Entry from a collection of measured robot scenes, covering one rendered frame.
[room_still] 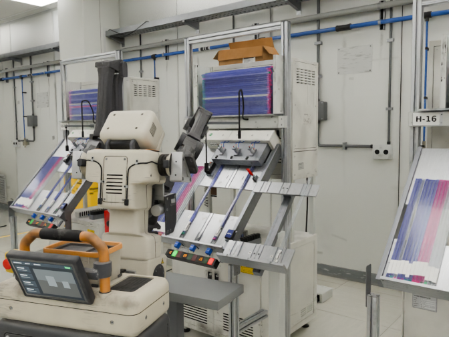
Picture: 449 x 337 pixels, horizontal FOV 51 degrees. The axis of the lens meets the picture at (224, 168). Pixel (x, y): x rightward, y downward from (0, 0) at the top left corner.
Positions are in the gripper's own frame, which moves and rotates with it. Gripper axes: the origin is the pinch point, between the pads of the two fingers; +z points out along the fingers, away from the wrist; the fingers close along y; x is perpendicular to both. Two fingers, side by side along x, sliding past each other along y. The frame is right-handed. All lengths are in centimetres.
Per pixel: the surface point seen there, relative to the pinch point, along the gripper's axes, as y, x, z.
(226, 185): 20, -55, -18
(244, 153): 24, -64, -37
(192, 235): 8.3, -32.2, 5.6
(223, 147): 39, -60, -34
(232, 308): -29, -40, 26
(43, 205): 143, 5, 57
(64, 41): 397, -70, -25
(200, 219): 13.8, -38.4, -0.8
